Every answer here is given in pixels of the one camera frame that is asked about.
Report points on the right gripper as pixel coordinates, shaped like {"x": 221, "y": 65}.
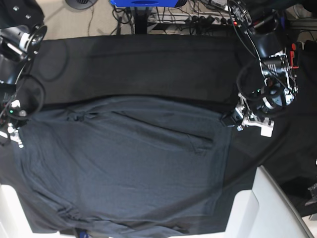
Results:
{"x": 9, "y": 126}

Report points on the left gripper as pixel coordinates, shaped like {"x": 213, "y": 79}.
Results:
{"x": 262, "y": 105}

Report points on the dark grey T-shirt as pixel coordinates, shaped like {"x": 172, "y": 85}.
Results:
{"x": 125, "y": 167}

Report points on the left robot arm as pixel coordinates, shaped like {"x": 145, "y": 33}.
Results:
{"x": 262, "y": 26}

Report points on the black table cloth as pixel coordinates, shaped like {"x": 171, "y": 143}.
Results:
{"x": 198, "y": 71}

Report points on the white chair right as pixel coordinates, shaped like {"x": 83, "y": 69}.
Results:
{"x": 264, "y": 211}

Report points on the white chair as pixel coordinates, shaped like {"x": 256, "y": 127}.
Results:
{"x": 13, "y": 222}
{"x": 264, "y": 211}

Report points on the white chair left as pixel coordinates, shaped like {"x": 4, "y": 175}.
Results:
{"x": 13, "y": 222}

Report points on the black power strip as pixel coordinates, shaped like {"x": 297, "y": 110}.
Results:
{"x": 178, "y": 18}

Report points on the round black floor base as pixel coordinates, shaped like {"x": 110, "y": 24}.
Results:
{"x": 80, "y": 4}

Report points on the blue plastic bin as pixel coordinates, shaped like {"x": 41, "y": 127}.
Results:
{"x": 144, "y": 3}

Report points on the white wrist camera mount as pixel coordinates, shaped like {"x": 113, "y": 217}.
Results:
{"x": 267, "y": 128}

